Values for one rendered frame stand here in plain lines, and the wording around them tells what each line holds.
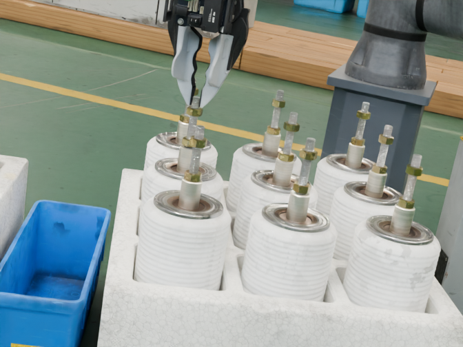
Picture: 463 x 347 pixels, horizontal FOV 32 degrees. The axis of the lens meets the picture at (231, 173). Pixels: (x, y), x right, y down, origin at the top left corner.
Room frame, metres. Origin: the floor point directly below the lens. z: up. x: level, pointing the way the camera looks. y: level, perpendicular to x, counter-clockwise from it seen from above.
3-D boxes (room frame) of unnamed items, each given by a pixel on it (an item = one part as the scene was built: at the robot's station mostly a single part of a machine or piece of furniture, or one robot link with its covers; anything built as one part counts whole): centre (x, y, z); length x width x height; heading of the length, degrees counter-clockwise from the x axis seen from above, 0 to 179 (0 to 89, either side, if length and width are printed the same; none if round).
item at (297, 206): (0.83, -0.08, 0.26); 0.02 x 0.02 x 0.03
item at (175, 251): (0.82, 0.04, 0.16); 0.10 x 0.10 x 0.18
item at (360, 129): (1.08, -0.16, 0.30); 0.01 x 0.01 x 0.08
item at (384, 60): (1.53, -0.26, 0.35); 0.15 x 0.15 x 0.10
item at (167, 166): (0.94, 0.06, 0.25); 0.08 x 0.08 x 0.01
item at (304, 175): (0.83, -0.08, 0.30); 0.01 x 0.01 x 0.08
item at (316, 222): (0.83, -0.08, 0.25); 0.08 x 0.08 x 0.01
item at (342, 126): (1.53, -0.26, 0.15); 0.19 x 0.19 x 0.30; 75
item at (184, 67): (0.92, 0.08, 0.38); 0.06 x 0.03 x 0.09; 171
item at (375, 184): (0.97, -0.18, 0.26); 0.02 x 0.02 x 0.03
